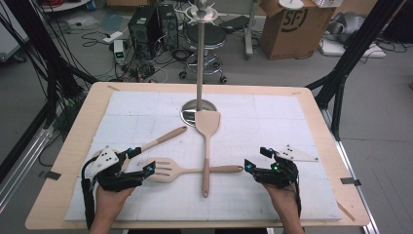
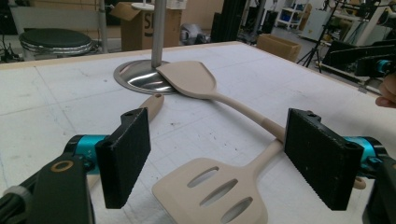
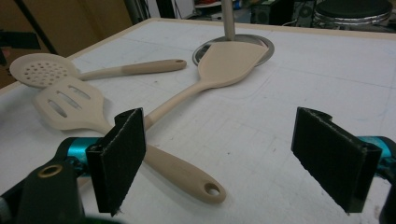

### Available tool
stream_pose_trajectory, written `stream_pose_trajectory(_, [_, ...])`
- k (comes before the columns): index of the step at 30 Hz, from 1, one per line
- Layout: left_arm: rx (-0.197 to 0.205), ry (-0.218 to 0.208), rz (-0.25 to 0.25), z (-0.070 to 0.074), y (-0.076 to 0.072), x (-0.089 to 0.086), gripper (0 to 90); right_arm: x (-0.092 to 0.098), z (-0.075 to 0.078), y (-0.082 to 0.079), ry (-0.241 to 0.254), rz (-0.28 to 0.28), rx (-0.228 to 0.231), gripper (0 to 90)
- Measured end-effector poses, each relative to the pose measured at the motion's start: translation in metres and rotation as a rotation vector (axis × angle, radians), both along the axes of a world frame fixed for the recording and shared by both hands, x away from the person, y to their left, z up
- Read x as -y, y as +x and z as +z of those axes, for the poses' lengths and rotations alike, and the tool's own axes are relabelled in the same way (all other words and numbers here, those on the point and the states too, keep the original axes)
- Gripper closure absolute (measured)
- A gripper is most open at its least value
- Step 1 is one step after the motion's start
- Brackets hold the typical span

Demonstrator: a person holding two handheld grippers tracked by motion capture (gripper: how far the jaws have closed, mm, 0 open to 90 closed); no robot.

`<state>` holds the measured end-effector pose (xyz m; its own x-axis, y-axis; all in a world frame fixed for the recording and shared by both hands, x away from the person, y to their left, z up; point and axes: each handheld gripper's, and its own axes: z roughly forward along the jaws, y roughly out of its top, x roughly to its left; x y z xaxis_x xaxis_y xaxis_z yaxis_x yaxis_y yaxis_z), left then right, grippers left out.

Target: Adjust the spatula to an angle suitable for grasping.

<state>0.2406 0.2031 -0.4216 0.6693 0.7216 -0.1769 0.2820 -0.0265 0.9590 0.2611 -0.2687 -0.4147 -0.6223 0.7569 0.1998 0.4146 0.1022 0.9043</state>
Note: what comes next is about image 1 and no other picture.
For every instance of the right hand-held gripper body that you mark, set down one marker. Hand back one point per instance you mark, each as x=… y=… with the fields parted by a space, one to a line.
x=279 y=175

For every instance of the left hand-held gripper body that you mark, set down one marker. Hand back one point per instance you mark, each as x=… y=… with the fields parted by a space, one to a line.
x=107 y=180

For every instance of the slotted wooden spatula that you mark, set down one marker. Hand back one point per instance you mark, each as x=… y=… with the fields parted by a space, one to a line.
x=162 y=170

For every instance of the perforated wooden skimmer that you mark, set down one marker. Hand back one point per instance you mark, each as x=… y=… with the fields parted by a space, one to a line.
x=165 y=138

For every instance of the solid wooden spatula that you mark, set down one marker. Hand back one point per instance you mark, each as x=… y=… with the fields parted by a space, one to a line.
x=207 y=122

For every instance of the metal utensil rack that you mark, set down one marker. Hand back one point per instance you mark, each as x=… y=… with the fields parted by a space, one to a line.
x=200 y=65

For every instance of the person's left hand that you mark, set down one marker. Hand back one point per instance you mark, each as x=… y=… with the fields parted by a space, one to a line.
x=112 y=199

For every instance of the person's right hand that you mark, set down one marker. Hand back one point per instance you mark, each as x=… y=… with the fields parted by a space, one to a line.
x=283 y=196

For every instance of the white foam mat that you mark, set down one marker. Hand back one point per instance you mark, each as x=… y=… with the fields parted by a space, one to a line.
x=259 y=130

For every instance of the black tape piece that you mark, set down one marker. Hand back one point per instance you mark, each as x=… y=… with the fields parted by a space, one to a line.
x=52 y=175
x=350 y=181

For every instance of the small white power device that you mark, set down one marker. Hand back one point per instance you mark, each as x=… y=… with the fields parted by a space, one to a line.
x=119 y=50

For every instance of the white power strip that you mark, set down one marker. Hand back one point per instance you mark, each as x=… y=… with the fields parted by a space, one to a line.
x=113 y=36

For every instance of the cardboard box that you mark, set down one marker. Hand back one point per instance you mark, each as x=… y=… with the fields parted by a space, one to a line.
x=292 y=35

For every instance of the large black computer tower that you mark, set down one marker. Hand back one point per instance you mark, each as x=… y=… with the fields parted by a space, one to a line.
x=142 y=32

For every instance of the grey metal stand leg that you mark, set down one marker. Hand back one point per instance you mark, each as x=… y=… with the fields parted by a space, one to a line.
x=250 y=29

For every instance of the black metal stand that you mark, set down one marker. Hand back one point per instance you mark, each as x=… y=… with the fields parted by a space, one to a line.
x=350 y=55
x=42 y=48

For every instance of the black round stool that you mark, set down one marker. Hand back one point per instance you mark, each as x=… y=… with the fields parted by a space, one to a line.
x=209 y=37

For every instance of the slim black computer tower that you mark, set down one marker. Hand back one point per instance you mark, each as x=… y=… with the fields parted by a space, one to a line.
x=168 y=26

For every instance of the flat black device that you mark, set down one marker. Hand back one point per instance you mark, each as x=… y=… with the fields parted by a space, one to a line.
x=234 y=23

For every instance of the white flat board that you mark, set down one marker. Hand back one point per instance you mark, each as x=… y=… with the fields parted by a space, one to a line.
x=354 y=50

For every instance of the grey bag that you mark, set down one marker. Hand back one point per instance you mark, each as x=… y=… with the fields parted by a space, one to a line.
x=345 y=26

